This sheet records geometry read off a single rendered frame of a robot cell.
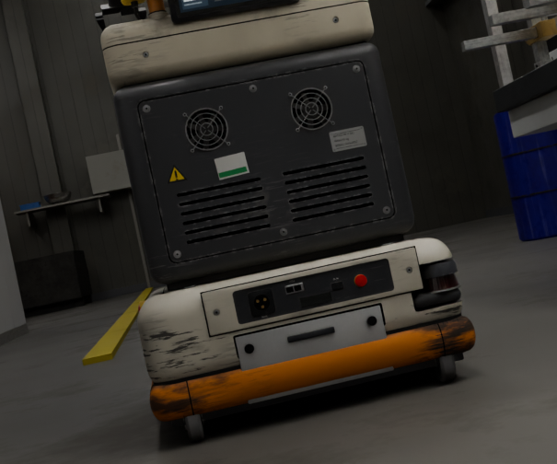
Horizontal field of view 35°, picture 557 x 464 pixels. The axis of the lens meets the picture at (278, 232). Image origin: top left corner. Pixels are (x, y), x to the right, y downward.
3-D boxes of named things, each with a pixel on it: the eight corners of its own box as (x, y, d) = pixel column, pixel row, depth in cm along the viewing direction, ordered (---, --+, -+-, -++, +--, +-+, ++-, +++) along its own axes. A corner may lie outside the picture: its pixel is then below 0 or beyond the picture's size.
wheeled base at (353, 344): (486, 357, 169) (458, 228, 170) (155, 436, 161) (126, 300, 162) (397, 331, 236) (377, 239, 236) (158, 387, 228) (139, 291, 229)
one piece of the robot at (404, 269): (425, 289, 168) (416, 245, 168) (209, 337, 163) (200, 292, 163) (422, 289, 171) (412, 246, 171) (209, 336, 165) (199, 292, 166)
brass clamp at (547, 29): (541, 37, 279) (538, 21, 279) (524, 47, 292) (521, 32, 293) (560, 33, 280) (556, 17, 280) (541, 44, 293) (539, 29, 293)
